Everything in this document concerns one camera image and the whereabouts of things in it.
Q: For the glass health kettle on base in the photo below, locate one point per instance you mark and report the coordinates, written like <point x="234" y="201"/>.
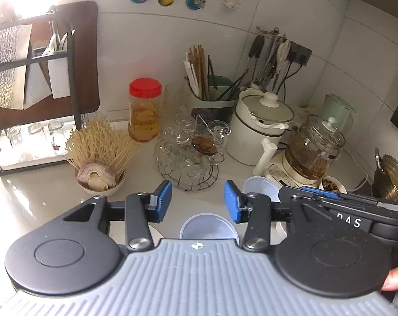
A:
<point x="317" y="144"/>

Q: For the black dish rack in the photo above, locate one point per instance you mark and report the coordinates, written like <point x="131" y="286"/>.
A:
<point x="37" y="67"/>

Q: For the steel wok with lid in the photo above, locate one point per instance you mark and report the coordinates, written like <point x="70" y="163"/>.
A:
<point x="385" y="182"/>

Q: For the white ceramic bowl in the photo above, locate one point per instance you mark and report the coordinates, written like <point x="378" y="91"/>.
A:
<point x="281" y="228"/>

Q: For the green chopstick holder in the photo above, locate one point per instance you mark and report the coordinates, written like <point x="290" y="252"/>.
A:
<point x="211" y="97"/>

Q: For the red lid plastic jar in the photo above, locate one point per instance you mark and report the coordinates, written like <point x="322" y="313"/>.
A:
<point x="145" y="95"/>

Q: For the bowl with noodles and garlic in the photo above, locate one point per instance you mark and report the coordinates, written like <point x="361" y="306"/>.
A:
<point x="100" y="154"/>

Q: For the black wall socket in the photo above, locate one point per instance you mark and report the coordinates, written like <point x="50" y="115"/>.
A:
<point x="299" y="54"/>

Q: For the person right hand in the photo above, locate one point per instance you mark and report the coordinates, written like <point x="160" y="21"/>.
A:
<point x="396" y="277"/>

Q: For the hanging utensils rack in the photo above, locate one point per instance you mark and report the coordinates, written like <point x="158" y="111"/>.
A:
<point x="269" y="51"/>

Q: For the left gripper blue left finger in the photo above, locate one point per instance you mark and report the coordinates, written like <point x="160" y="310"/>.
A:
<point x="142" y="208"/>

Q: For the leaf pattern plate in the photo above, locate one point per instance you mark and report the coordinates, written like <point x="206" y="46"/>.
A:
<point x="117" y="233"/>

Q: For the translucent plastic bowl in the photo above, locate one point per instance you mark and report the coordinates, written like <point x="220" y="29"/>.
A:
<point x="208" y="226"/>
<point x="263" y="186"/>

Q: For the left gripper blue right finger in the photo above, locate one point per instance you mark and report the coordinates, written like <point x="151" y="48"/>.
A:
<point x="252" y="208"/>

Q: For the white electric cooking pot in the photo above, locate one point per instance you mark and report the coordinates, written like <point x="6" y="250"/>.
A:
<point x="257" y="116"/>

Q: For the brown cutting board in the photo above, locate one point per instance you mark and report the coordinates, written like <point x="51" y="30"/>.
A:
<point x="83" y="17"/>

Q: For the patterned cup with dregs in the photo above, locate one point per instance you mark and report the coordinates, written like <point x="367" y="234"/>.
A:
<point x="331" y="184"/>

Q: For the wire rack with glass cups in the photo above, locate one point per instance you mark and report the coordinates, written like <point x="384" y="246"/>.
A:
<point x="189" y="150"/>

